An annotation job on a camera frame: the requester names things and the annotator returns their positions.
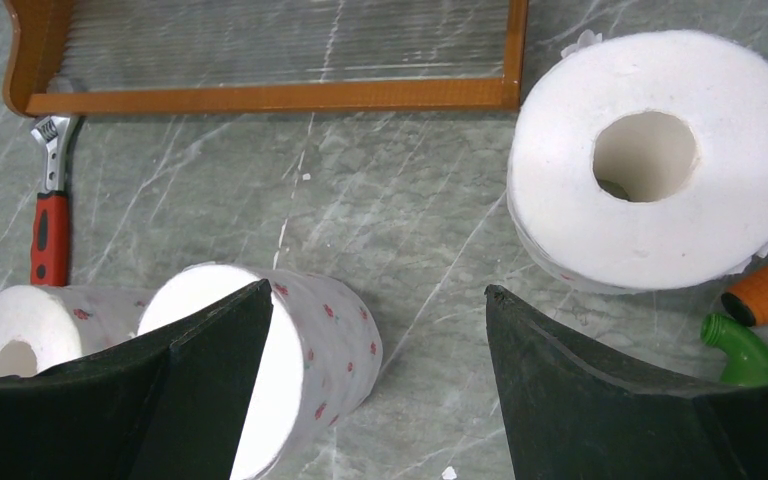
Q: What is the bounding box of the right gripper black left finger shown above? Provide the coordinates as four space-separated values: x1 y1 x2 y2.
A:
0 280 273 479

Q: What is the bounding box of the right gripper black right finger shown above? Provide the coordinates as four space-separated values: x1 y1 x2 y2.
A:
485 285 768 479

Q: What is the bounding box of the white roll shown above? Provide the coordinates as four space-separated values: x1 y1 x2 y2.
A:
507 30 768 294
0 285 155 377
137 262 383 479

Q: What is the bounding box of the orange wooden two-tier shelf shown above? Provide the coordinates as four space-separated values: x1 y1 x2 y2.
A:
3 1 529 116

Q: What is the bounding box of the green and white pipe fitting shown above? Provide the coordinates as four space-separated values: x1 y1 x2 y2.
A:
700 313 768 387

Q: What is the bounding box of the red handled tool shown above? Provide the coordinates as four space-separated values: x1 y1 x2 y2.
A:
30 115 80 287

